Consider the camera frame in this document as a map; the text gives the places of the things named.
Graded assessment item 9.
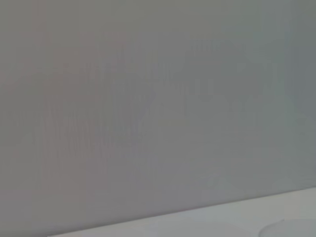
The clear plastic measuring cup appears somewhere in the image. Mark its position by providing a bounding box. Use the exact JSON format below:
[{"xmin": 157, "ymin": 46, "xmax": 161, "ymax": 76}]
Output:
[{"xmin": 258, "ymin": 218, "xmax": 316, "ymax": 237}]

